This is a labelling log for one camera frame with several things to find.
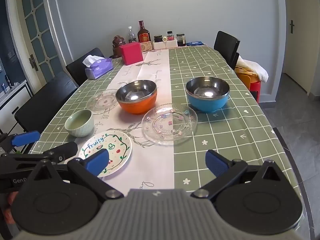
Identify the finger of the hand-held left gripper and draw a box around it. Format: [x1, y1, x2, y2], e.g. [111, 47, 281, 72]
[0, 131, 41, 153]
[0, 141, 78, 172]

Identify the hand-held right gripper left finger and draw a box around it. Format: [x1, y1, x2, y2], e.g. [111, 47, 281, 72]
[31, 149, 125, 202]

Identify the clear plastic bottle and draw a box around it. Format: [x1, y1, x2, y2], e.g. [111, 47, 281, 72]
[127, 26, 137, 43]

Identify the person's left hand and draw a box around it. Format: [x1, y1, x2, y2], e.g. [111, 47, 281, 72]
[7, 191, 19, 207]

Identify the purple tissue box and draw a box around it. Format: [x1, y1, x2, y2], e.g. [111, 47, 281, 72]
[82, 55, 114, 80]

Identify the liquor bottle with red label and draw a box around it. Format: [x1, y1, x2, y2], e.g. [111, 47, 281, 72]
[137, 20, 151, 43]

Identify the glass pane door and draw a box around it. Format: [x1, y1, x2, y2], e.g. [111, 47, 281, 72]
[6, 0, 67, 90]

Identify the white box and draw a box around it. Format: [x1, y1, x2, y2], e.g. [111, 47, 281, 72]
[152, 40, 178, 50]

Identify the orange steel bowl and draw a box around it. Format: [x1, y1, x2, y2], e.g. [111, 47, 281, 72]
[115, 79, 158, 115]

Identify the cream door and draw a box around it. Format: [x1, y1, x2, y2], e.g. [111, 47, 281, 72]
[282, 0, 318, 98]

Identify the white cloth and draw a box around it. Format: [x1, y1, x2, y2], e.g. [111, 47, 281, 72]
[235, 55, 269, 83]

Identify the white cabinet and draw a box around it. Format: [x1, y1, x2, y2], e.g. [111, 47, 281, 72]
[0, 80, 33, 134]

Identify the bronze door handle plate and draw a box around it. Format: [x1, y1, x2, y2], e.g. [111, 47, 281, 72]
[29, 54, 39, 72]

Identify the pale deer print table runner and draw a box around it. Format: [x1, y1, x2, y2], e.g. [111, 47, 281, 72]
[100, 49, 175, 189]

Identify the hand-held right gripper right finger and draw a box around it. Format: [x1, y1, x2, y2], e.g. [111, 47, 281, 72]
[190, 149, 288, 202]

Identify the red stool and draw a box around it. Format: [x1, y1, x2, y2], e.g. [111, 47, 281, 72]
[250, 79, 262, 103]

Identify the blue steel bowl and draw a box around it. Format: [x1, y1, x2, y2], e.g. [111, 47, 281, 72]
[185, 76, 230, 113]

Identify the pink box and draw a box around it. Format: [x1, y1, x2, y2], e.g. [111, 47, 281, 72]
[118, 42, 144, 65]

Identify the black chair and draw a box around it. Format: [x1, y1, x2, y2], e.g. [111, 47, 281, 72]
[214, 31, 240, 67]
[14, 71, 78, 133]
[66, 47, 105, 87]

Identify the orange stool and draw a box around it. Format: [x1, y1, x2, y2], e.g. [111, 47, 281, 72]
[234, 66, 258, 90]

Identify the white fruit print plate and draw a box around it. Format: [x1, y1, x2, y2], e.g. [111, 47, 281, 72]
[78, 130, 132, 178]

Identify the pale green ceramic cup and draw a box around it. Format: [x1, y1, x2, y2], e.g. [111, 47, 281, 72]
[64, 109, 94, 138]

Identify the small glass plate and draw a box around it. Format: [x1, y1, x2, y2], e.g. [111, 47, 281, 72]
[86, 89, 119, 115]

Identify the beige wooden box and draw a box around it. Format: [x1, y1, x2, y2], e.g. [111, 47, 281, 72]
[139, 41, 153, 53]

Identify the large flowered glass plate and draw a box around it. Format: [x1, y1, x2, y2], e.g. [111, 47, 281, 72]
[141, 104, 198, 145]

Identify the brown figurine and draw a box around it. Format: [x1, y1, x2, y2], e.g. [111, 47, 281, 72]
[112, 35, 127, 58]

